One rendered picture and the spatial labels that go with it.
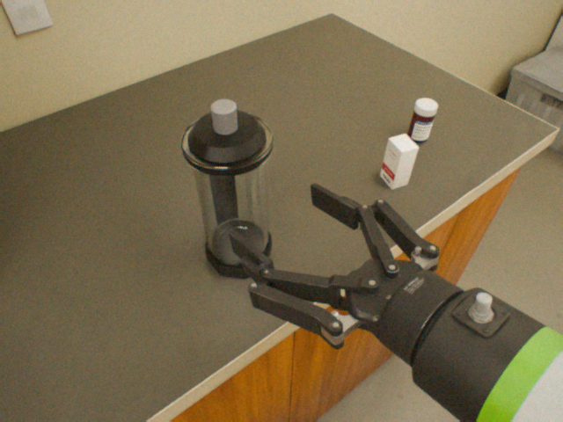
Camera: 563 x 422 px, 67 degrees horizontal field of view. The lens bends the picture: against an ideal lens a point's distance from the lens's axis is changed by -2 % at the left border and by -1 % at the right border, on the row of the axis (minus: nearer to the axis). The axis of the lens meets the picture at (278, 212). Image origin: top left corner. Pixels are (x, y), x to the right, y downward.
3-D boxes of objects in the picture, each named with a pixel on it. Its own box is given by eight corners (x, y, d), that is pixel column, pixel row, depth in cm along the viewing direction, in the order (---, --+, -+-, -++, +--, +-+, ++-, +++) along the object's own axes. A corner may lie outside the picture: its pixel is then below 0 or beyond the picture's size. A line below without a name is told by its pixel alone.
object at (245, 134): (176, 146, 53) (166, 100, 48) (238, 120, 57) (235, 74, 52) (215, 188, 48) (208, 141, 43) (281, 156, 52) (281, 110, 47)
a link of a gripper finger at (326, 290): (380, 306, 40) (377, 318, 39) (266, 289, 43) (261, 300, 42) (380, 276, 38) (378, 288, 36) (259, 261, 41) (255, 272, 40)
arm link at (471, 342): (464, 459, 32) (530, 381, 36) (490, 372, 25) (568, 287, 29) (399, 402, 36) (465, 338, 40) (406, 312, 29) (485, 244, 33)
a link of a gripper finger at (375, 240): (384, 273, 38) (400, 271, 38) (357, 199, 47) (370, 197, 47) (383, 302, 40) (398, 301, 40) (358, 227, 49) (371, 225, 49)
